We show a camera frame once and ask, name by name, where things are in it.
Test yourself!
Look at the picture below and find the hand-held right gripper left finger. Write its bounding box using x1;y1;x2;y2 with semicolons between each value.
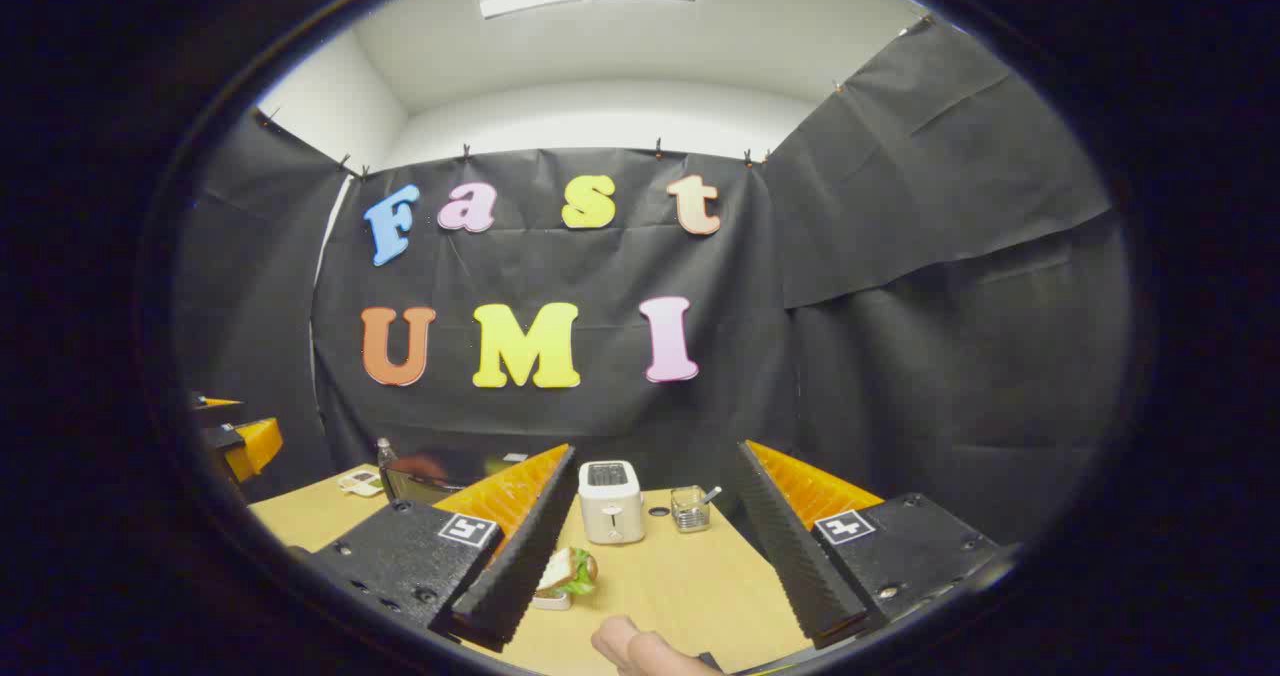
298;444;581;654

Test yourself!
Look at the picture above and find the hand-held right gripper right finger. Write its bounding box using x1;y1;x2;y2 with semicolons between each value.
735;440;1006;650

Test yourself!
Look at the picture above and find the lettuce sandwich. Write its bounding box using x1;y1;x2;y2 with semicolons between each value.
537;546;599;598

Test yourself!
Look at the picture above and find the black electric oven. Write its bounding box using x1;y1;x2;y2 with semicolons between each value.
380;451;546;507

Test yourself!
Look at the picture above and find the white toaster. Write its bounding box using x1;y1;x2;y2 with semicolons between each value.
578;459;646;545

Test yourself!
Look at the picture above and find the glass jar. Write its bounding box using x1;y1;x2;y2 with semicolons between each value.
670;485;712;534

